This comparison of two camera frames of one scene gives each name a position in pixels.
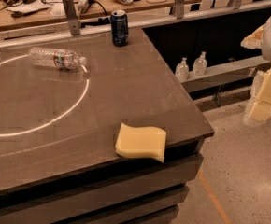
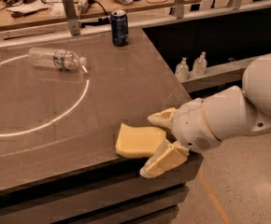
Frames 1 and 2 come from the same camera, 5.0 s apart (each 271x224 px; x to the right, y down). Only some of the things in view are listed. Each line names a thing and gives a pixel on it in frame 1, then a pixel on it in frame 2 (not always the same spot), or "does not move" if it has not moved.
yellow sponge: x=141 y=142 does not move
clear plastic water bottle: x=56 y=58 does not move
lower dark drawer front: x=163 y=217 does not move
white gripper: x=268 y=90 → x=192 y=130
